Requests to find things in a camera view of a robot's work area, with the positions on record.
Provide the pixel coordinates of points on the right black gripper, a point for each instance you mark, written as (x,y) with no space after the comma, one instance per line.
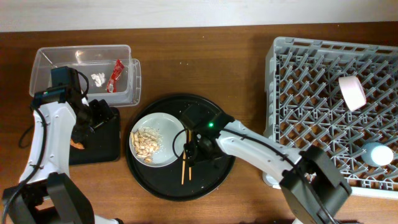
(194,152)

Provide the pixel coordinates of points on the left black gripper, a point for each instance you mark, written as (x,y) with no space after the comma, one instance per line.
(103,112)

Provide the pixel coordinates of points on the wooden chopstick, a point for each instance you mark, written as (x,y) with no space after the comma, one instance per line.
(189,168)
(183,168)

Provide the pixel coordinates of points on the grey plate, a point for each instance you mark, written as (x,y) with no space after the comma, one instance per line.
(173,138)

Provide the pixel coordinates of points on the orange carrot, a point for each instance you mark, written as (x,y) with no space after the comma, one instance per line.
(76,145)

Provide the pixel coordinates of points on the red snack wrapper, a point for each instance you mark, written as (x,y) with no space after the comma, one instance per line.
(117,71)

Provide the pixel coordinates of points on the peanut shell food scraps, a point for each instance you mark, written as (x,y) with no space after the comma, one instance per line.
(146,142)

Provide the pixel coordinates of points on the white bowl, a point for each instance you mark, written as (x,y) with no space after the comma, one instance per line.
(352,91)

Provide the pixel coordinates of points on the light blue cup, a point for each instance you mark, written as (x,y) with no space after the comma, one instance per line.
(377,154)

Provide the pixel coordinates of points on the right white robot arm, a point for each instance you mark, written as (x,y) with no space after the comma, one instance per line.
(313,187)

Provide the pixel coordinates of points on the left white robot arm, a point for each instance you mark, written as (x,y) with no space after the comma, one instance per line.
(63,119)

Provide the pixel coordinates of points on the grey dishwasher rack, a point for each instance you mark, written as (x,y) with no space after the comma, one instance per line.
(305,105)

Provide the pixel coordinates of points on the black rectangular tray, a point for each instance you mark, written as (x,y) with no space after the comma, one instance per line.
(102,146)

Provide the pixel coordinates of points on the crumpled white tissue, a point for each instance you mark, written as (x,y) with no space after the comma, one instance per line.
(99,79)

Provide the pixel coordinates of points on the round black serving tray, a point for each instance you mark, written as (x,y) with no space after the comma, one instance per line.
(167,182)

